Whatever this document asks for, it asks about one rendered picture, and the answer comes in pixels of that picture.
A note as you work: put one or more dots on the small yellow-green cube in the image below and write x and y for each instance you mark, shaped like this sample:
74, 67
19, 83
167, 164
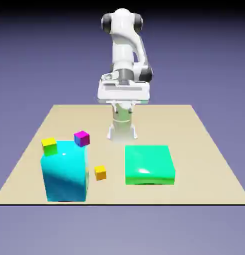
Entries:
49, 147

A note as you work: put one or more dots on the small orange-yellow cube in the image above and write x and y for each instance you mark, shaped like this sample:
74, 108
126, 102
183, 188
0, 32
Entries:
100, 173

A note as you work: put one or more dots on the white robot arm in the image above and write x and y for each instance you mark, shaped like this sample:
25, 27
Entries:
122, 49

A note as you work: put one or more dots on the large cyan box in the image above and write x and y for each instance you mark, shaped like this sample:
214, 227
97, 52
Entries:
64, 173

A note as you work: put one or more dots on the large green box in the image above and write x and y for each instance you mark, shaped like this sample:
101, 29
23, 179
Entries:
149, 165

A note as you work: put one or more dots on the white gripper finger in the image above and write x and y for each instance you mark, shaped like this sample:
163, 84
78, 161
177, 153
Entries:
130, 108
115, 108

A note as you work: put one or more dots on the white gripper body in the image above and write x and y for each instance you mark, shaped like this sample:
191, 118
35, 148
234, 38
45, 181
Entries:
122, 94

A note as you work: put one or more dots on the small magenta cube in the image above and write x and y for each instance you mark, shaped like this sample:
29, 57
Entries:
82, 138

